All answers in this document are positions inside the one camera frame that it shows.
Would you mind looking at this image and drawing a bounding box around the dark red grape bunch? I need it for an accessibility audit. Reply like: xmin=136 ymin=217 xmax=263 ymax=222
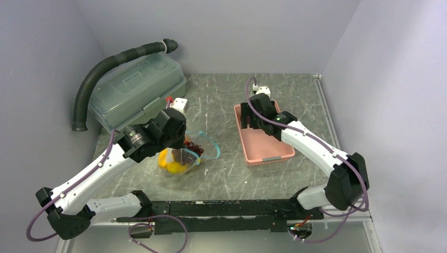
xmin=184 ymin=140 xmax=204 ymax=157

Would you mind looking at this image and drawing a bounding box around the clear zip top bag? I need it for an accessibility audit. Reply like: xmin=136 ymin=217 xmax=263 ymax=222
xmin=157 ymin=131 xmax=220 ymax=175

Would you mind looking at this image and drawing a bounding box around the dark red round fruit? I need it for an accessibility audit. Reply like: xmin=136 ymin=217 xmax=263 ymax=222
xmin=171 ymin=149 xmax=198 ymax=165

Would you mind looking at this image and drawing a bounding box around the pink plastic basket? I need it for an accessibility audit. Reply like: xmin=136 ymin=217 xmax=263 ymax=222
xmin=234 ymin=104 xmax=295 ymax=167

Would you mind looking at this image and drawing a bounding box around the yellow mango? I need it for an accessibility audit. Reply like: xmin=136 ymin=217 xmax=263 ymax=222
xmin=167 ymin=162 xmax=189 ymax=174

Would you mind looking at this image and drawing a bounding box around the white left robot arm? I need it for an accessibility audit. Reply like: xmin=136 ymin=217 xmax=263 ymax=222
xmin=36 ymin=108 xmax=186 ymax=240

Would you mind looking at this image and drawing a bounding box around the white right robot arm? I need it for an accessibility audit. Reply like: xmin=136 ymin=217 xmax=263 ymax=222
xmin=240 ymin=93 xmax=369 ymax=219

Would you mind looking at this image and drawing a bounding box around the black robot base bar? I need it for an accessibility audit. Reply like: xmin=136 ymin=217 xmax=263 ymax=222
xmin=149 ymin=199 xmax=324 ymax=235

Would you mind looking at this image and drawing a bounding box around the yellow fruit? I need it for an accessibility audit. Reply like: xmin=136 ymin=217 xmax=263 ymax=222
xmin=157 ymin=149 xmax=168 ymax=169

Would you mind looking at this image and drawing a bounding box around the translucent green storage box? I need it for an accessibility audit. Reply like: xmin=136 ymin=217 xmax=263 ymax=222
xmin=89 ymin=53 xmax=187 ymax=132

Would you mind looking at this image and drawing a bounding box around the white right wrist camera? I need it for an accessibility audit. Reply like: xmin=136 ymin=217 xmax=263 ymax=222
xmin=252 ymin=84 xmax=271 ymax=98

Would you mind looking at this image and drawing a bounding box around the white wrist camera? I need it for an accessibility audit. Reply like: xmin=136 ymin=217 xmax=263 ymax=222
xmin=252 ymin=84 xmax=271 ymax=98
xmin=166 ymin=96 xmax=189 ymax=114

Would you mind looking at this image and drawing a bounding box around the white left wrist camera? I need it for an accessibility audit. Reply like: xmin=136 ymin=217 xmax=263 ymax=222
xmin=166 ymin=96 xmax=189 ymax=114

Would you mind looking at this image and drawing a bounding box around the black corrugated hose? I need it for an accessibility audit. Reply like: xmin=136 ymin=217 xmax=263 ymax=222
xmin=72 ymin=38 xmax=178 ymax=132

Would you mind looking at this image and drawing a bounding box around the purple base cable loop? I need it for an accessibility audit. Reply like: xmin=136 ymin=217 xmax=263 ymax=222
xmin=128 ymin=216 xmax=187 ymax=253

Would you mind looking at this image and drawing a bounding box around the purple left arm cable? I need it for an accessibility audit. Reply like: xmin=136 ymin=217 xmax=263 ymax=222
xmin=26 ymin=98 xmax=173 ymax=242

